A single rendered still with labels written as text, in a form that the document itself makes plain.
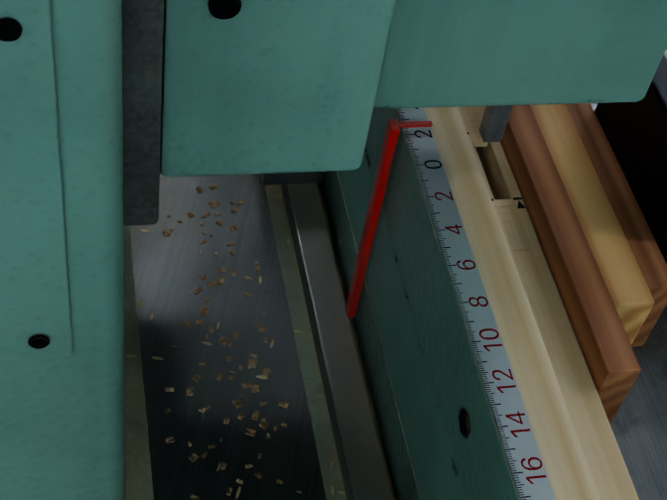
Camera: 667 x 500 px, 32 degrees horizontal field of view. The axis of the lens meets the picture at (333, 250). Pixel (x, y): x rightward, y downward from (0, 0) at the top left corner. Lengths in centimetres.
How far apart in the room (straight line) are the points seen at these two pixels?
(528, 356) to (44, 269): 20
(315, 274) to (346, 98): 25
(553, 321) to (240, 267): 23
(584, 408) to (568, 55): 14
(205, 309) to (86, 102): 31
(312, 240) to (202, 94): 27
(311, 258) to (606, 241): 20
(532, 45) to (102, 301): 20
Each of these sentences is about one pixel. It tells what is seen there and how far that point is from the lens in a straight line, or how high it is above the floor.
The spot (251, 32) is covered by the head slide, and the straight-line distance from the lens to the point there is 40.
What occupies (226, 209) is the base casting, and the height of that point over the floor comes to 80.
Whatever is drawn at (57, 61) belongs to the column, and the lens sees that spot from 35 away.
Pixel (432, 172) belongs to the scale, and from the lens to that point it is 53.
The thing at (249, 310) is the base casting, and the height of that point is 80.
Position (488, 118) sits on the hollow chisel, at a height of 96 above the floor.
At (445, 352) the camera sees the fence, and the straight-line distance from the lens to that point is 50.
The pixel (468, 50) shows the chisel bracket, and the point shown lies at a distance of 47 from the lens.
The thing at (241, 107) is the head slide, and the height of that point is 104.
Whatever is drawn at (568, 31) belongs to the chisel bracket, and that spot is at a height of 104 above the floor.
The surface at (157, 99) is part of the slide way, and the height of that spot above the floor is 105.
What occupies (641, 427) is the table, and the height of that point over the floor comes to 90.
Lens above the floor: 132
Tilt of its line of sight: 48 degrees down
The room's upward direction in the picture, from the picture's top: 11 degrees clockwise
